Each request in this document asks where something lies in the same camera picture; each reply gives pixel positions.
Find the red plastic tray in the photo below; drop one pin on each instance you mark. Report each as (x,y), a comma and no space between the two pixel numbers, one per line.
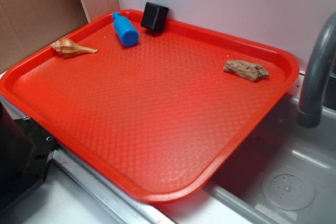
(157,119)

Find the brown driftwood piece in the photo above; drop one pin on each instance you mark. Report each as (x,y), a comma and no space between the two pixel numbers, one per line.
(247,70)

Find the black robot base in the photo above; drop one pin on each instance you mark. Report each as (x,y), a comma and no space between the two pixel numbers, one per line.
(26,151)

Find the blue plastic bottle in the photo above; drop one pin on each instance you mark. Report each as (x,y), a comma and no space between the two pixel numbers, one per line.
(126,32)

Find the brown cardboard panel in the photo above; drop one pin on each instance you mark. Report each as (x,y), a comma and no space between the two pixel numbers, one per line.
(30,25)

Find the grey toy sink basin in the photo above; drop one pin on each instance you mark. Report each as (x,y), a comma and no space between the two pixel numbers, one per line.
(234,194)

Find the round sink drain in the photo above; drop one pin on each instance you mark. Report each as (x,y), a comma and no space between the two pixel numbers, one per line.
(288,189)

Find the grey sink faucet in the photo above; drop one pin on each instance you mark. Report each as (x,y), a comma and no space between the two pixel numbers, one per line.
(318,87)

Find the striped conch shell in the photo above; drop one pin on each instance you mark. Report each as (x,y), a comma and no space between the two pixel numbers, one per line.
(68,48)

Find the black square block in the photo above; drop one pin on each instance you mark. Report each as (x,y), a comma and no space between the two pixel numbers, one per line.
(154,17)

